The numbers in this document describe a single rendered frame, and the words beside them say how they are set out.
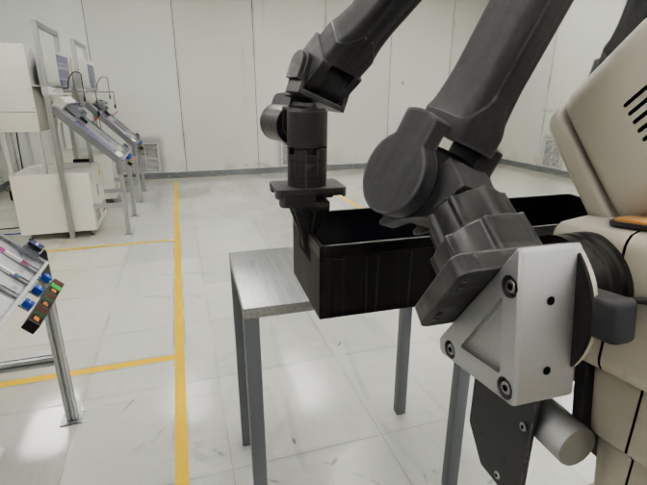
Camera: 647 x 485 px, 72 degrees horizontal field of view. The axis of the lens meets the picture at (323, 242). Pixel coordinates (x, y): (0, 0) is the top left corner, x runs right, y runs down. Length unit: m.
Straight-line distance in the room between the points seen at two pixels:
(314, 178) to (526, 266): 0.38
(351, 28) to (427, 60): 8.34
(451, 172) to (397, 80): 8.27
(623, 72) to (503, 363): 0.25
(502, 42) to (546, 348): 0.25
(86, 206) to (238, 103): 3.72
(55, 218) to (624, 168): 4.77
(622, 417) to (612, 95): 0.29
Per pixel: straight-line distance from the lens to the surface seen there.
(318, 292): 0.64
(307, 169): 0.63
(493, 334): 0.36
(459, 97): 0.43
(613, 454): 0.57
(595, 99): 0.46
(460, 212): 0.37
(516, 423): 0.56
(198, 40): 7.80
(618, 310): 0.33
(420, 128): 0.41
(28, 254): 1.96
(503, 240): 0.35
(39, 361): 2.16
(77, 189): 4.84
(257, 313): 1.19
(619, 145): 0.44
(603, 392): 0.53
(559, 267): 0.34
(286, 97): 0.69
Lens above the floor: 1.32
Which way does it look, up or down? 18 degrees down
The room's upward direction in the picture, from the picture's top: straight up
